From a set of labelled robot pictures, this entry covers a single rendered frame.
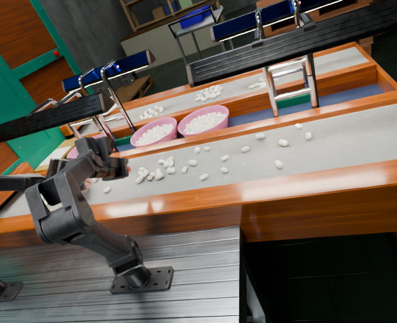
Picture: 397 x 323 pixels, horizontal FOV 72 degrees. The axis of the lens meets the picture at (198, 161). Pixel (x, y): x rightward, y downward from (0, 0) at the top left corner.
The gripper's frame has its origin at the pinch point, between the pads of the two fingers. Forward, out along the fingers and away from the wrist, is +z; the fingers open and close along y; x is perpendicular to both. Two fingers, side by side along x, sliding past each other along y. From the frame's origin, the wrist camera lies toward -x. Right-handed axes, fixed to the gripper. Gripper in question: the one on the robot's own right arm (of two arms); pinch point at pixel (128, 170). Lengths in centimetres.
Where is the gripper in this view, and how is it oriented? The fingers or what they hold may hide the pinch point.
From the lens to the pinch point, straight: 105.5
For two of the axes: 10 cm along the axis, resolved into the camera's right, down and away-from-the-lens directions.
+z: 3.5, 0.4, 9.4
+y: -9.2, 1.7, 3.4
